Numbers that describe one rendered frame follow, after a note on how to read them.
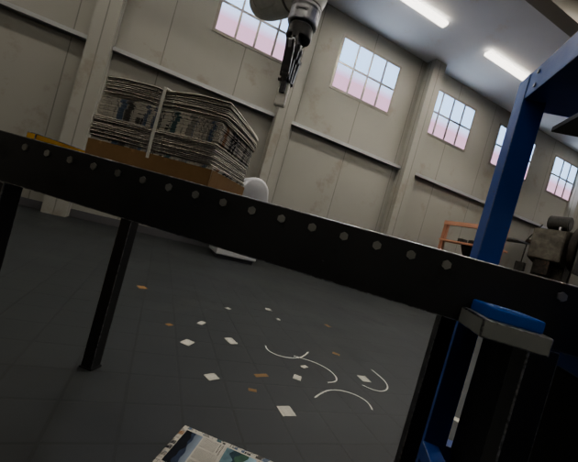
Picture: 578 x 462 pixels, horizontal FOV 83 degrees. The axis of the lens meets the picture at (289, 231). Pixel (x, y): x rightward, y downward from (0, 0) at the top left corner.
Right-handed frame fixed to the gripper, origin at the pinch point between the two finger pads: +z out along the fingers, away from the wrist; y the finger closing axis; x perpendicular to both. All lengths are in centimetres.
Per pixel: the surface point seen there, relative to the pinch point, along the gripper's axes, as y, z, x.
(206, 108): 13.1, 12.8, -14.4
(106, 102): 14.0, 17.4, -43.2
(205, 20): -394, -252, -291
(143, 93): 13.6, 12.9, -33.2
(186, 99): 13.3, 11.7, -20.6
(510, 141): -40, -16, 77
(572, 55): -14, -34, 77
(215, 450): -9, 112, 8
